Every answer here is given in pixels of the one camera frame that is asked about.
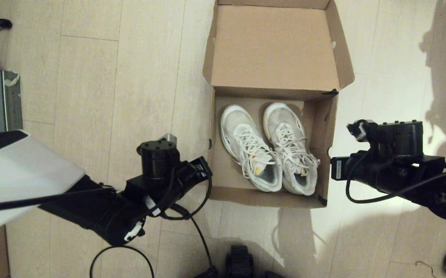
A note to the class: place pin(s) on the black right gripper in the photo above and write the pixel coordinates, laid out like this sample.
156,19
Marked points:
348,168

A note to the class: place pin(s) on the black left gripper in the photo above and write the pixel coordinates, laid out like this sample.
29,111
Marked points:
192,175

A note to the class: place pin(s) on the white lace-up sneaker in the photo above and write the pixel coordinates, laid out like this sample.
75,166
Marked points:
280,119
234,123

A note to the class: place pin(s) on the brown cardboard shoe box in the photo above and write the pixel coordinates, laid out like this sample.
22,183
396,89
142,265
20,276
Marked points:
273,46

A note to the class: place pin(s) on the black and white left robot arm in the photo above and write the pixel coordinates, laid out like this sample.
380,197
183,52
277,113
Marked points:
14,173

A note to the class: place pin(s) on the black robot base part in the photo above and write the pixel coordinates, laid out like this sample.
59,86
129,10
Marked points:
239,262

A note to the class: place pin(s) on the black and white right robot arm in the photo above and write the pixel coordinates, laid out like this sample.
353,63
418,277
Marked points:
400,173

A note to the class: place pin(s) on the grey power supply unit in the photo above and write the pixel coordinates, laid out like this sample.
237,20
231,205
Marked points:
0,100

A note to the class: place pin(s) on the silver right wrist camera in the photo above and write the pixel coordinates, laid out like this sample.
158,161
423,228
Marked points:
358,131

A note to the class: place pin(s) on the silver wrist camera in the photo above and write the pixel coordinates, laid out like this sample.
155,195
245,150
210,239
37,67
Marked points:
358,131
169,138

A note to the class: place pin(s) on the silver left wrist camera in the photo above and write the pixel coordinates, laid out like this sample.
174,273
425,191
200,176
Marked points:
169,138

